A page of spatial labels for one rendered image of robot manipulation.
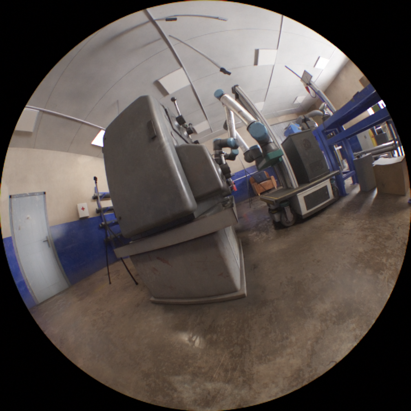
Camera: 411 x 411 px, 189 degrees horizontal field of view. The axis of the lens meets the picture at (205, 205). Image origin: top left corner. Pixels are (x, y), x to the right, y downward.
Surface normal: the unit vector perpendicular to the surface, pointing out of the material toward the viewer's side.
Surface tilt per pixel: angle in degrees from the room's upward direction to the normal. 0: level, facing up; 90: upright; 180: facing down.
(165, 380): 0
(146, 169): 90
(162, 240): 90
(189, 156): 90
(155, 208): 90
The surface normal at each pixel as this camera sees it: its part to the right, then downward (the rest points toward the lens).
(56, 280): 0.90, -0.37
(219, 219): -0.22, 0.10
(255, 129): -0.55, 0.33
